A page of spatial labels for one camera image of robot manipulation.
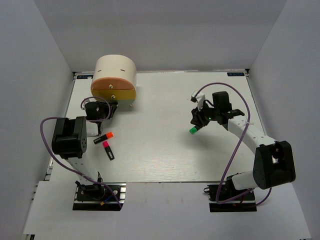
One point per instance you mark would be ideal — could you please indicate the cream round drawer cabinet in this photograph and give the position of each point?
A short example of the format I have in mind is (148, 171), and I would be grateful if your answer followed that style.
(115, 66)

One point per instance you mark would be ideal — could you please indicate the orange highlighter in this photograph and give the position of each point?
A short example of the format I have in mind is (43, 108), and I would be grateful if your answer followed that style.
(103, 138)

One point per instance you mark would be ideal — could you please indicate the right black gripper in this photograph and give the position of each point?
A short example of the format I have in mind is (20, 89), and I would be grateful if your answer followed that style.
(198, 117)

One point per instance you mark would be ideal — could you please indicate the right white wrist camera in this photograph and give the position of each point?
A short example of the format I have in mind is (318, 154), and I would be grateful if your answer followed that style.
(198, 98)

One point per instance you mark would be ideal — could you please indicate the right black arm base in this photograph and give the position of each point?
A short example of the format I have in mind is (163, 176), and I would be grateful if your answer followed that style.
(244, 203)

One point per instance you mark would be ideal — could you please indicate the grey bottom drawer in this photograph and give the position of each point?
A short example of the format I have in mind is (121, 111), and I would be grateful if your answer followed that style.
(125, 103)

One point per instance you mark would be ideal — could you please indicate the pink top drawer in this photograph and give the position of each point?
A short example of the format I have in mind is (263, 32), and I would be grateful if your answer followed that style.
(111, 83)

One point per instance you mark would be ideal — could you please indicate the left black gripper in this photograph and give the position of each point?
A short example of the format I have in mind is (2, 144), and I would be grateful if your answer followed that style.
(105, 105)

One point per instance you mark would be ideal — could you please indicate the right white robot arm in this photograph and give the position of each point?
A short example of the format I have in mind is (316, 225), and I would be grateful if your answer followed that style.
(273, 163)

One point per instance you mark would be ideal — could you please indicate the green highlighter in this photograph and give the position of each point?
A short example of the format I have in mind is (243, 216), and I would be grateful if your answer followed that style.
(194, 129)

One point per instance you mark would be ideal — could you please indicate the yellow drawer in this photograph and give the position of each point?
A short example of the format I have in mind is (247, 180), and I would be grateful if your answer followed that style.
(115, 94)

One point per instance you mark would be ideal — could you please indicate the pink highlighter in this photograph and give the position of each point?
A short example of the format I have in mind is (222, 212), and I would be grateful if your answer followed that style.
(108, 150)

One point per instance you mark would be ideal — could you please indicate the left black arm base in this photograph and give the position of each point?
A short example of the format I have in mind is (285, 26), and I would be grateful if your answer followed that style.
(95, 198)

